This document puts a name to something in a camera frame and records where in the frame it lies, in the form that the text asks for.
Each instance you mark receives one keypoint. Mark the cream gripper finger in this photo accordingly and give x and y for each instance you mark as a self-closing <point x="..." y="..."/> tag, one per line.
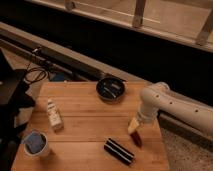
<point x="133" y="125"/>

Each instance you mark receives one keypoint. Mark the white bottle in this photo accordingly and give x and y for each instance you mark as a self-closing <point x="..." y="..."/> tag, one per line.
<point x="54" y="115"/>

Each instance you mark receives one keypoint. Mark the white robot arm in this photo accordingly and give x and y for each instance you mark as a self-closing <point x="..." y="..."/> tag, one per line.
<point x="158" y="96"/>

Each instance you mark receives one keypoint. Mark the dark red oblong object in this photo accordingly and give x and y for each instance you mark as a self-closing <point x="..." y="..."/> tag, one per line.
<point x="136" y="139"/>

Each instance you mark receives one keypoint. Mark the black white striped block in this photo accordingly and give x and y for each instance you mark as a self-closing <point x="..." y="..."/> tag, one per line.
<point x="118" y="151"/>

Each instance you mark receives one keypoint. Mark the black round bowl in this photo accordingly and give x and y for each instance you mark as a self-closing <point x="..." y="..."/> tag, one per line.
<point x="110" y="89"/>

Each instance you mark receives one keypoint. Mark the black equipment at left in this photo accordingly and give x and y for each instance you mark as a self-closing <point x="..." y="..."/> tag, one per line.
<point x="13" y="97"/>

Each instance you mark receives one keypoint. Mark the wooden railing frame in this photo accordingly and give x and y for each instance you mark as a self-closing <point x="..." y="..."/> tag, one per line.
<point x="187" y="22"/>

